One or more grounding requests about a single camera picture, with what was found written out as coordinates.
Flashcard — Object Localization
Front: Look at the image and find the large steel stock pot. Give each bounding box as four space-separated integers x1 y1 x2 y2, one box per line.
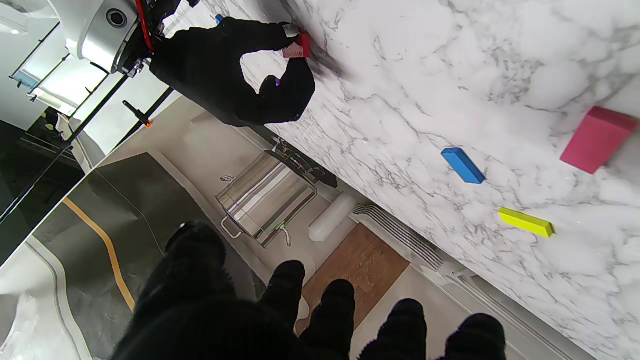
216 149 319 249

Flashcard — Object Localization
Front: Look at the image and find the black clamp with orange tip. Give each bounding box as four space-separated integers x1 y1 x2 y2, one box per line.
123 100 153 129

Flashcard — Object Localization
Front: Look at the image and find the pink domino block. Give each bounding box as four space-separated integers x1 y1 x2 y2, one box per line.
560 106 640 175

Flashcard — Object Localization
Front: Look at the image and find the white cylinder candle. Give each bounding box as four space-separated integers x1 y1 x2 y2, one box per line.
308 193 359 243

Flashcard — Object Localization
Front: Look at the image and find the black metal frame pole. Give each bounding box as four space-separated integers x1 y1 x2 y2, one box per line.
0 75 173 226

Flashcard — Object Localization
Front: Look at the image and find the brown wooden cutting board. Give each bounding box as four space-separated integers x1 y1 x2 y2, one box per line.
295 223 411 336

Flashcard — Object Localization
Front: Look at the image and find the red domino block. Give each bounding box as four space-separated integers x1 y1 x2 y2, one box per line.
282 34 312 59

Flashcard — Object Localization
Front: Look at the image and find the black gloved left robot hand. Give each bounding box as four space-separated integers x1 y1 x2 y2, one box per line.
112 222 508 360

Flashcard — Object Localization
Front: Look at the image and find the yellow domino block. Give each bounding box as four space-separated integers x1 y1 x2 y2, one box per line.
498 207 555 238

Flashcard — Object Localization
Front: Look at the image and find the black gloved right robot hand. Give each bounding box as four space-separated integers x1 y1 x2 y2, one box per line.
150 16 317 127

